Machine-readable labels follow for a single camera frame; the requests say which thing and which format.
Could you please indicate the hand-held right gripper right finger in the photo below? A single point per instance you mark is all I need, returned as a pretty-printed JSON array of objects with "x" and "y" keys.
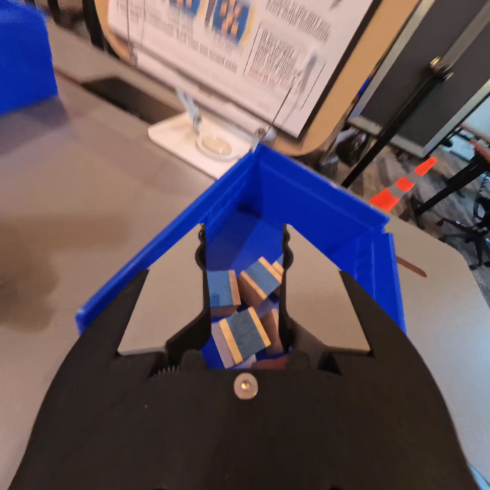
[{"x": 321, "y": 306}]

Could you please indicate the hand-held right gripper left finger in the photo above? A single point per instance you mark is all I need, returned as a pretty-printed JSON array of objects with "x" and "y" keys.
[{"x": 164, "y": 314}]

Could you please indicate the wooden cube with blue tape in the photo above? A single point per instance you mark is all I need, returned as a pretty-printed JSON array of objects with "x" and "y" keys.
[
  {"x": 273, "y": 329},
  {"x": 241, "y": 333},
  {"x": 260, "y": 279},
  {"x": 220, "y": 291}
]

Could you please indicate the blue plastic bin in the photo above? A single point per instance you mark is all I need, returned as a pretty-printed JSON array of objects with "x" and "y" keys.
[
  {"x": 23, "y": 57},
  {"x": 306, "y": 199}
]

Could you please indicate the orange traffic cone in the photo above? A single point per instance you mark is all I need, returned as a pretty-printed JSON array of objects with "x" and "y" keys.
[{"x": 402, "y": 183}]

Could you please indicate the black office chair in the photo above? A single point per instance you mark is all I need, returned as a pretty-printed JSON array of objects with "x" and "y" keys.
[{"x": 467, "y": 229}]

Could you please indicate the white document stand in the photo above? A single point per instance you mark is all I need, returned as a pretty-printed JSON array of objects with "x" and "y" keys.
[{"x": 172, "y": 137}]

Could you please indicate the round pale disc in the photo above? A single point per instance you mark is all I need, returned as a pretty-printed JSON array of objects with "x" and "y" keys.
[{"x": 217, "y": 144}]

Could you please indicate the printed instruction sheet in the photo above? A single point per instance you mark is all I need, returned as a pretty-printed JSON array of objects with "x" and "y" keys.
[{"x": 229, "y": 57}]

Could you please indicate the grey partition panel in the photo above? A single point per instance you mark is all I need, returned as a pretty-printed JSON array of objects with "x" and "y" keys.
[{"x": 421, "y": 57}]

